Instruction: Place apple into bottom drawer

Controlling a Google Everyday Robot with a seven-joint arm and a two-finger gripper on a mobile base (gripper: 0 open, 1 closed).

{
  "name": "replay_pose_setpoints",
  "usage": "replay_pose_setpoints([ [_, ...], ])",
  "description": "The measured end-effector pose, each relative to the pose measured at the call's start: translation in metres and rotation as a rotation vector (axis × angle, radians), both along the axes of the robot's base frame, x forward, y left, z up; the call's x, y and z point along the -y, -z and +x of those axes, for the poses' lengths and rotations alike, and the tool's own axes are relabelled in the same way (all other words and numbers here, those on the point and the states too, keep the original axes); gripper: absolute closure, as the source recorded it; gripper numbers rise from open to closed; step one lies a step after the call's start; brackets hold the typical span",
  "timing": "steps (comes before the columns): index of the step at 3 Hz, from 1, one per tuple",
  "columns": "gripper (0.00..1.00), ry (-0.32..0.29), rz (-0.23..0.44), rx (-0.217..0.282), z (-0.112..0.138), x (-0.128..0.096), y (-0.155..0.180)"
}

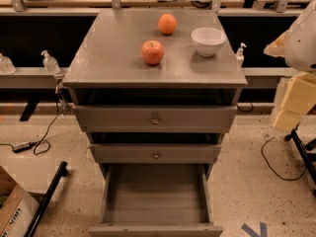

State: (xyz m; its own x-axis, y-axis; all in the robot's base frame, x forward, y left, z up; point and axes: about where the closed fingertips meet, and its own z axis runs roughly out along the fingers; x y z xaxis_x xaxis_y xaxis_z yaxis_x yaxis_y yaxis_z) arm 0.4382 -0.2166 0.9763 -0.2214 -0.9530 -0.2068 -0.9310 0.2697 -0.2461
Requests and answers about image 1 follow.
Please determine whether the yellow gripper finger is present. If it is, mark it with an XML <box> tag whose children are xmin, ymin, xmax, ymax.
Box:
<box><xmin>273</xmin><ymin>110</ymin><xmax>302</xmax><ymax>132</ymax></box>
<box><xmin>280</xmin><ymin>72</ymin><xmax>316</xmax><ymax>116</ymax></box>

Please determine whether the red apple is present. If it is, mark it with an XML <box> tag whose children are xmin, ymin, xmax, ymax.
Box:
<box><xmin>141</xmin><ymin>40</ymin><xmax>164</xmax><ymax>65</ymax></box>

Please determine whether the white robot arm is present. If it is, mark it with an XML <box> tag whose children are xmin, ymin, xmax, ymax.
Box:
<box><xmin>264</xmin><ymin>1</ymin><xmax>316</xmax><ymax>132</ymax></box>

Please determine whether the grey open bottom drawer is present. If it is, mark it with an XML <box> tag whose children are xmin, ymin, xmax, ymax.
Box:
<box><xmin>88</xmin><ymin>164</ymin><xmax>223</xmax><ymax>237</ymax></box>

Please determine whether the grey middle drawer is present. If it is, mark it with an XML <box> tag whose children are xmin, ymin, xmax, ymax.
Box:
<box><xmin>90</xmin><ymin>143</ymin><xmax>221</xmax><ymax>164</ymax></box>

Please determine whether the grey top drawer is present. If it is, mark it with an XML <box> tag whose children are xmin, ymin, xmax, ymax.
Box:
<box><xmin>74</xmin><ymin>106</ymin><xmax>237</xmax><ymax>133</ymax></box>

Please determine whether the black stand leg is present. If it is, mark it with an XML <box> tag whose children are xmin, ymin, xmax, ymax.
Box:
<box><xmin>284</xmin><ymin>129</ymin><xmax>316</xmax><ymax>197</ymax></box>

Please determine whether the white ceramic bowl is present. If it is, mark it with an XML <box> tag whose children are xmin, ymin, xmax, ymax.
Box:
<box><xmin>191</xmin><ymin>28</ymin><xmax>227</xmax><ymax>57</ymax></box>

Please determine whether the orange fruit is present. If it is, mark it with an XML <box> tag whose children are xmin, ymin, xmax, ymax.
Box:
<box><xmin>158</xmin><ymin>14</ymin><xmax>177</xmax><ymax>35</ymax></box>

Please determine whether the black bar on floor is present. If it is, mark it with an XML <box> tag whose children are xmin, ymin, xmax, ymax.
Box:
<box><xmin>24</xmin><ymin>161</ymin><xmax>68</xmax><ymax>237</ymax></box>

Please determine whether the clear pump bottle left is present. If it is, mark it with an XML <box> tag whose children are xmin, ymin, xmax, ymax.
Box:
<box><xmin>41</xmin><ymin>50</ymin><xmax>60</xmax><ymax>74</ymax></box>

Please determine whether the cardboard box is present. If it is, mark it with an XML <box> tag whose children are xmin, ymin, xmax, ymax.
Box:
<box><xmin>0</xmin><ymin>166</ymin><xmax>40</xmax><ymax>237</ymax></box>

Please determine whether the black cable on floor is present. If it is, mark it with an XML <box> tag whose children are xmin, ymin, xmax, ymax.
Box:
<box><xmin>260</xmin><ymin>136</ymin><xmax>309</xmax><ymax>183</ymax></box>

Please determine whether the black power adapter with cable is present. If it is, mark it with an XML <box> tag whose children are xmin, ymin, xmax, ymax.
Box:
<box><xmin>1</xmin><ymin>81</ymin><xmax>69</xmax><ymax>156</ymax></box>

